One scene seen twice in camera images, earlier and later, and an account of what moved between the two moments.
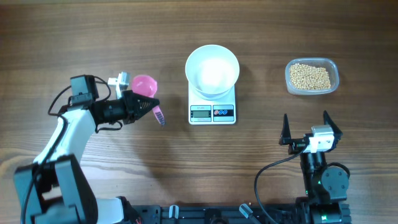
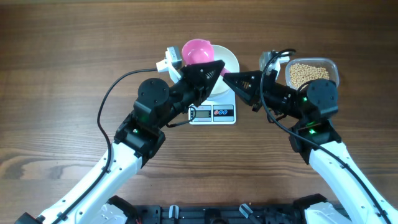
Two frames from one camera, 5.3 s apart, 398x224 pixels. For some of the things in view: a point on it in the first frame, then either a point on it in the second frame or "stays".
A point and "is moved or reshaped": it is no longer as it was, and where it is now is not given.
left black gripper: (133, 112) to (195, 72)
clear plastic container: (305, 76) stays
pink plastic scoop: (147, 86) is moved or reshaped
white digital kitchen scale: (203, 111) stays
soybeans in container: (308, 78) stays
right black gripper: (296, 144) to (252, 94)
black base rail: (217, 214) stays
